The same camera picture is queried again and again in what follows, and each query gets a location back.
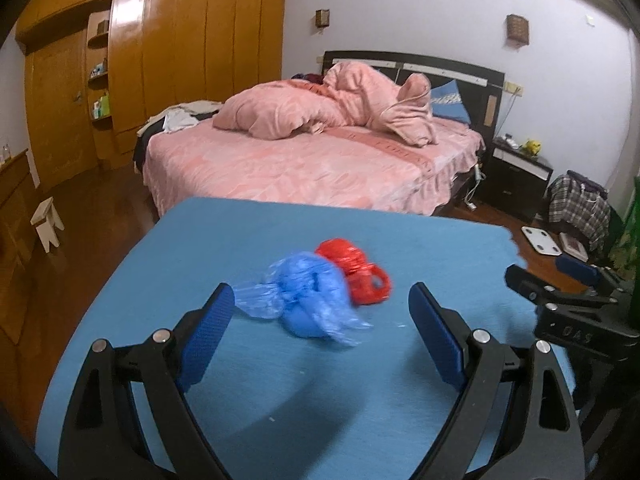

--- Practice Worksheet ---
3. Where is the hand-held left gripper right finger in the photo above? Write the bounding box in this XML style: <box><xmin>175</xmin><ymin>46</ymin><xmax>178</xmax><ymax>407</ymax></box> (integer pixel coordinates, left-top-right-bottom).
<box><xmin>407</xmin><ymin>281</ymin><xmax>586</xmax><ymax>480</ymax></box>

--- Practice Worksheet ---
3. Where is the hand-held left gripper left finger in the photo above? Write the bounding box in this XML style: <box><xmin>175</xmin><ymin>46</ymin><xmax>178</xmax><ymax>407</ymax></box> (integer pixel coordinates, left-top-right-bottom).
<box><xmin>57</xmin><ymin>282</ymin><xmax>236</xmax><ymax>480</ymax></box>

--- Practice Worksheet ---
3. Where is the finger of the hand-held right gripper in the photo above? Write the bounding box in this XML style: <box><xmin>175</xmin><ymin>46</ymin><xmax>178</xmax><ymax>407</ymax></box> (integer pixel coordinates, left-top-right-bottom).
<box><xmin>555</xmin><ymin>254</ymin><xmax>626</xmax><ymax>292</ymax></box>
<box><xmin>504</xmin><ymin>264</ymin><xmax>617</xmax><ymax>312</ymax></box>

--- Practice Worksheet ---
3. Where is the red plastic bag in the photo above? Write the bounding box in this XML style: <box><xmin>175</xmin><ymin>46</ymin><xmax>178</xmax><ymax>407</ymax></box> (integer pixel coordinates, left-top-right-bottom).
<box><xmin>315</xmin><ymin>238</ymin><xmax>392</xmax><ymax>307</ymax></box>

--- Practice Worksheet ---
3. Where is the blue plastic bag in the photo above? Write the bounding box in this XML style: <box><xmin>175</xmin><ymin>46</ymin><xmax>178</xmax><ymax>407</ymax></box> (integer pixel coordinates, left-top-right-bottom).
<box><xmin>232</xmin><ymin>249</ymin><xmax>375</xmax><ymax>347</ymax></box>

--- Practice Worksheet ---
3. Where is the small square floor pad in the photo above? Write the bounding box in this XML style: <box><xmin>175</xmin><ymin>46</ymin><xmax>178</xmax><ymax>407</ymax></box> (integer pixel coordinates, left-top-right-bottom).
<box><xmin>557</xmin><ymin>232</ymin><xmax>590</xmax><ymax>263</ymax></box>

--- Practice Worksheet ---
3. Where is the white bathroom scale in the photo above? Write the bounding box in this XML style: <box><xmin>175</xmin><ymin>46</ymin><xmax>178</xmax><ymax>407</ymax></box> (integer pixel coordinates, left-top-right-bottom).
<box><xmin>521</xmin><ymin>225</ymin><xmax>566</xmax><ymax>260</ymax></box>

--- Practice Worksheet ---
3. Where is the green patterned cloth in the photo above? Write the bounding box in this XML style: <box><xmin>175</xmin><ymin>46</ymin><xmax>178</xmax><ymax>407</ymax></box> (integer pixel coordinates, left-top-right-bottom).
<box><xmin>607</xmin><ymin>175</ymin><xmax>640</xmax><ymax>272</ymax></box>

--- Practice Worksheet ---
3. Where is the plaid cloth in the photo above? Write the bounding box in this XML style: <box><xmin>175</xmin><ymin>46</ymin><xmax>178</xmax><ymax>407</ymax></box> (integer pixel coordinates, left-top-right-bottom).
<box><xmin>545</xmin><ymin>170</ymin><xmax>614</xmax><ymax>254</ymax></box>

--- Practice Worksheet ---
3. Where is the blue tablecloth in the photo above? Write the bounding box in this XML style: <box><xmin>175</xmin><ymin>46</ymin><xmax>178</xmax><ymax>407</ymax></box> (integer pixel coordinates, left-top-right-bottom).
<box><xmin>32</xmin><ymin>196</ymin><xmax>591</xmax><ymax>480</ymax></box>

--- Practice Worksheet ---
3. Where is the black nightstand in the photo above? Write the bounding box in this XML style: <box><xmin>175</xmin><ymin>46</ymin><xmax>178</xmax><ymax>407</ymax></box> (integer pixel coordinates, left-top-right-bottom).
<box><xmin>487</xmin><ymin>137</ymin><xmax>555</xmax><ymax>224</ymax></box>

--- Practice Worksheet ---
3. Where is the bed with pink sheet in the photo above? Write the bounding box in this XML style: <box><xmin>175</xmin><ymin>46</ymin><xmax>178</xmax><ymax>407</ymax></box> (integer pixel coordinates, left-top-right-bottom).
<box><xmin>134</xmin><ymin>105</ymin><xmax>488</xmax><ymax>217</ymax></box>

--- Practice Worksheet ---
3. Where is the dark wooden headboard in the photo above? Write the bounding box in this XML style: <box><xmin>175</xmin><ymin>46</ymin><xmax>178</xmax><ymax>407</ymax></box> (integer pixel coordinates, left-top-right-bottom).
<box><xmin>322</xmin><ymin>50</ymin><xmax>506</xmax><ymax>141</ymax></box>

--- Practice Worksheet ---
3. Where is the small wooden stool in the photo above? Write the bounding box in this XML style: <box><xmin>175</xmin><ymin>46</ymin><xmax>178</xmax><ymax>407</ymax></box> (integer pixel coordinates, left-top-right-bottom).
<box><xmin>30</xmin><ymin>197</ymin><xmax>65</xmax><ymax>254</ymax></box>

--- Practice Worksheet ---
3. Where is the blue pillow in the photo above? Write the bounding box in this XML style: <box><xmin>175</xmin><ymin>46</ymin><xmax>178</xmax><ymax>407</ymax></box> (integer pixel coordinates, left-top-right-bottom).
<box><xmin>429</xmin><ymin>79</ymin><xmax>472</xmax><ymax>126</ymax></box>

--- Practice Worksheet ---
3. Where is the pile of clothes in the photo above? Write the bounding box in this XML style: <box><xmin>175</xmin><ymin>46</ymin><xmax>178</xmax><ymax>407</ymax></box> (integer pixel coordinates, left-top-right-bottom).
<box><xmin>137</xmin><ymin>100</ymin><xmax>226</xmax><ymax>136</ymax></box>

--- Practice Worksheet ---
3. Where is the wooden dresser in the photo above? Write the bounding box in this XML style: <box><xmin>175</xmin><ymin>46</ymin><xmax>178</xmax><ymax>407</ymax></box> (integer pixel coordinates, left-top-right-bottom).
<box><xmin>0</xmin><ymin>147</ymin><xmax>42</xmax><ymax>351</ymax></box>

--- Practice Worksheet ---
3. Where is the pink duvet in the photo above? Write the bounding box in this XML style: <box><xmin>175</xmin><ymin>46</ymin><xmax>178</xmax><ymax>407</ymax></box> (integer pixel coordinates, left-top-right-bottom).
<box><xmin>212</xmin><ymin>60</ymin><xmax>440</xmax><ymax>149</ymax></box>

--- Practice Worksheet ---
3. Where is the wooden wardrobe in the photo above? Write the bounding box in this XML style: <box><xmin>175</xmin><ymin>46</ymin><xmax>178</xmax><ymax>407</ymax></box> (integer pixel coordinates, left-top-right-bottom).
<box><xmin>15</xmin><ymin>0</ymin><xmax>289</xmax><ymax>191</ymax></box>

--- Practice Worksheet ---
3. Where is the white power strip cable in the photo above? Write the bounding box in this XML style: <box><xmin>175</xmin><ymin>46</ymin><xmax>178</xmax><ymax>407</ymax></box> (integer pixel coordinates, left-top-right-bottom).
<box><xmin>469</xmin><ymin>159</ymin><xmax>489</xmax><ymax>211</ymax></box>

